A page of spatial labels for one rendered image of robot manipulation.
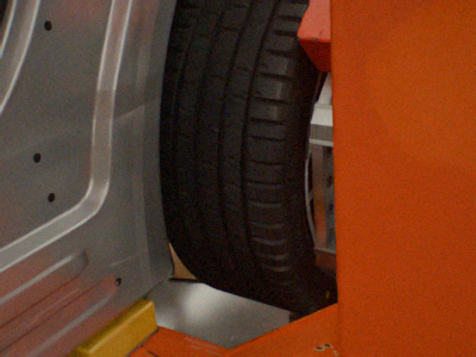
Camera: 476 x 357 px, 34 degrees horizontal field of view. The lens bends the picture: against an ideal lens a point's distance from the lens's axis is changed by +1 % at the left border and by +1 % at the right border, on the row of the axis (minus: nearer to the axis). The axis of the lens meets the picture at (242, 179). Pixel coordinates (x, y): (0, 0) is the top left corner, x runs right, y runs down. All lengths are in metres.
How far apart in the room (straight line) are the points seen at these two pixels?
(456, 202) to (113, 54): 0.50
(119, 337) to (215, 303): 1.37
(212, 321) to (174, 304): 0.16
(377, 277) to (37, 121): 0.44
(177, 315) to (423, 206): 1.81
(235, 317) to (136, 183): 1.38
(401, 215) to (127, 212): 0.46
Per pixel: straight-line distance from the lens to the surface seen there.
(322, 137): 1.05
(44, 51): 0.91
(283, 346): 0.92
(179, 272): 2.60
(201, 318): 2.37
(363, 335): 0.74
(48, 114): 0.93
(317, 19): 1.01
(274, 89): 1.04
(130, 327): 1.09
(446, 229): 0.65
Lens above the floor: 1.32
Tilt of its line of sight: 24 degrees down
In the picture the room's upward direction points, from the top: 5 degrees counter-clockwise
